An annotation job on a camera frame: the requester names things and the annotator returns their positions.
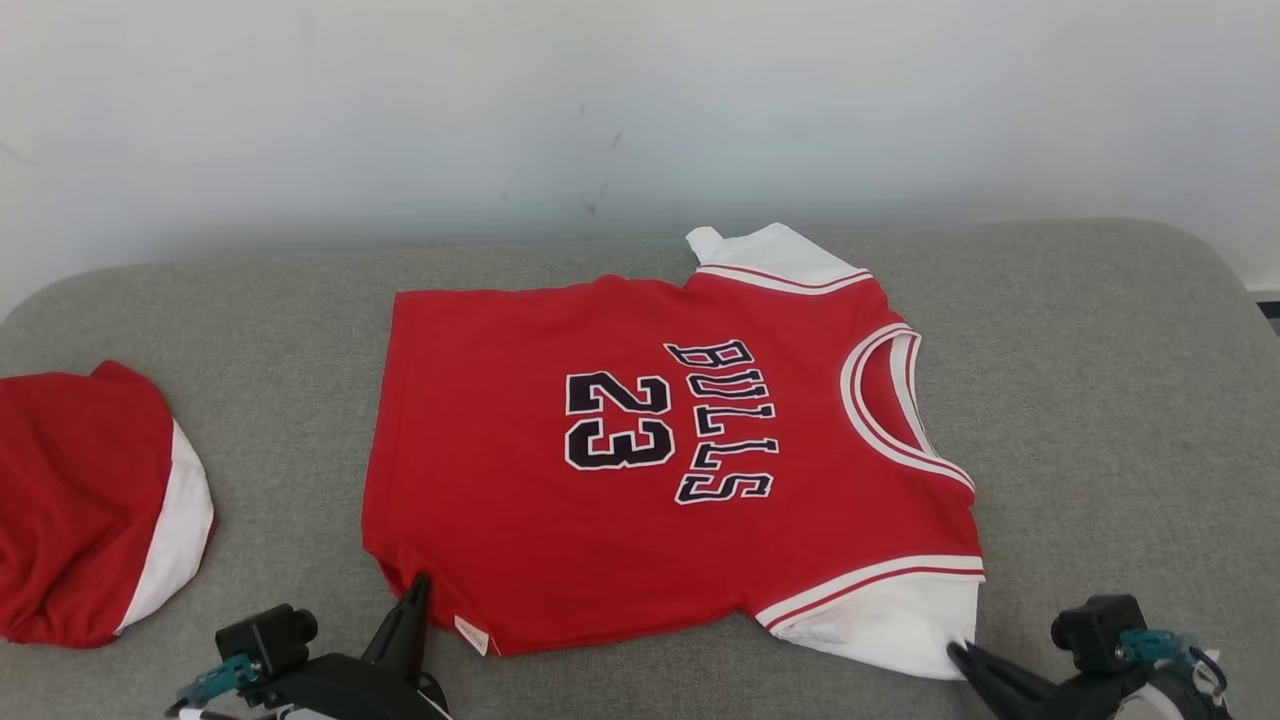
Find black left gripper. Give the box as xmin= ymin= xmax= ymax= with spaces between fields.
xmin=265 ymin=573 xmax=451 ymax=720

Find teal camera connector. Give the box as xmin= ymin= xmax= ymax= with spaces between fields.
xmin=178 ymin=655 xmax=256 ymax=706
xmin=1118 ymin=628 xmax=1196 ymax=666

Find teal right camera connector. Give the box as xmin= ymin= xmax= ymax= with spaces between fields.
xmin=1118 ymin=628 xmax=1196 ymax=666

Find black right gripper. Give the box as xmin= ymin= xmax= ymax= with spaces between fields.
xmin=947 ymin=642 xmax=1151 ymax=720

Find teal left camera connector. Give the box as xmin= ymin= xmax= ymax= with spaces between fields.
xmin=178 ymin=655 xmax=256 ymax=706

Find grey fabric sofa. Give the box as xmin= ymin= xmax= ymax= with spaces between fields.
xmin=0 ymin=218 xmax=1280 ymax=720

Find red shorts with white trim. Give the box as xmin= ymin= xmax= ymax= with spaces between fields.
xmin=0 ymin=360 xmax=216 ymax=649

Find red Bulls 23 jersey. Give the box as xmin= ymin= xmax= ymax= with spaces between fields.
xmin=360 ymin=222 xmax=986 ymax=681

